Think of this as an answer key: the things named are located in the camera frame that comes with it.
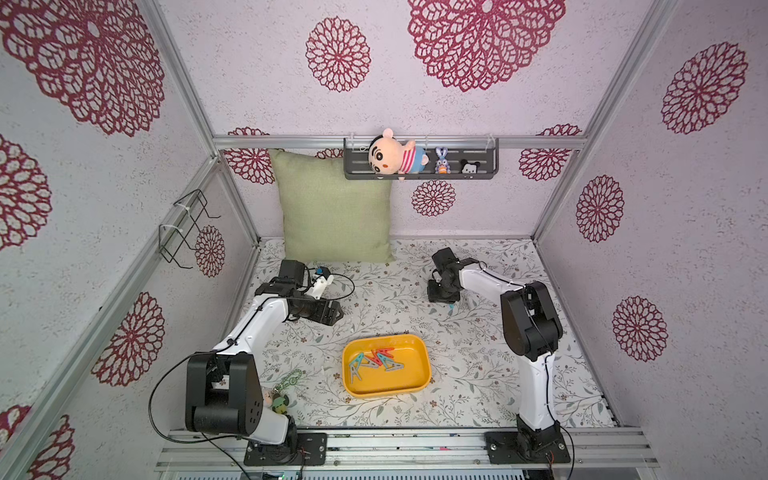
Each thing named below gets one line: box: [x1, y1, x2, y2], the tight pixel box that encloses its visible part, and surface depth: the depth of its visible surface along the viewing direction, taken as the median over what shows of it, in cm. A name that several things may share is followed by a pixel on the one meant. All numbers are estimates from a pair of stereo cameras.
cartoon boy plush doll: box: [368, 128, 430, 181], surface depth 87 cm
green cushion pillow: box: [268, 149, 395, 264], surface depth 98 cm
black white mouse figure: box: [460, 159, 481, 174], surface depth 94 cm
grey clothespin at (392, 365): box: [384, 360, 405, 372], surface depth 89 cm
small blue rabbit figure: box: [435, 146, 451, 174], surface depth 93 cm
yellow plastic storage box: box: [342, 334, 432, 397], surface depth 89 cm
